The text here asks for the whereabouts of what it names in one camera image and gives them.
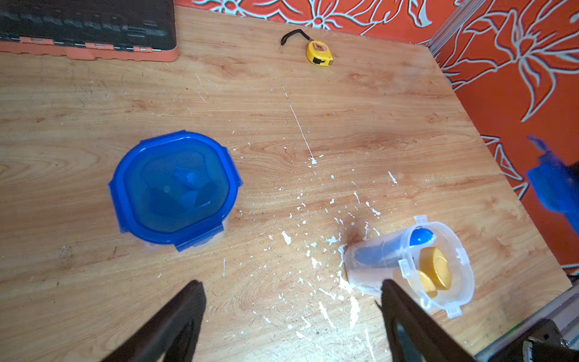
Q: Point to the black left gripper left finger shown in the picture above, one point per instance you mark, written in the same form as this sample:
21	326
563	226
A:
172	333

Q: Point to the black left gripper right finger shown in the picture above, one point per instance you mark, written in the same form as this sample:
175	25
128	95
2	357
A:
412	334

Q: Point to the clear plastic container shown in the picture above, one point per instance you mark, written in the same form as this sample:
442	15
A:
404	272
176	190

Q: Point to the white bottle yellow cap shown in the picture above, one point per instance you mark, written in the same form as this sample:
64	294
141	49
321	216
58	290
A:
427	284
435	265

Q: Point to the white bottle yellow cap back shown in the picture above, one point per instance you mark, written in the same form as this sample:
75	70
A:
435	265

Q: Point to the blue toothbrush case back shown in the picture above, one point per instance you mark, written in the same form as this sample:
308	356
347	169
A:
386	253

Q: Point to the blue container lid back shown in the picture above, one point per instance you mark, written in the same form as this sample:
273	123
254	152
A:
555	183

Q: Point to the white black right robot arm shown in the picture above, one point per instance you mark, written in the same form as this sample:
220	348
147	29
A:
543	342

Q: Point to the yellow tape measure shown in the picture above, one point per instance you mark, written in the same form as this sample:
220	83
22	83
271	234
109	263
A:
317	52

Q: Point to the black tool case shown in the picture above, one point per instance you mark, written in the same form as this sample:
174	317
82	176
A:
86	30

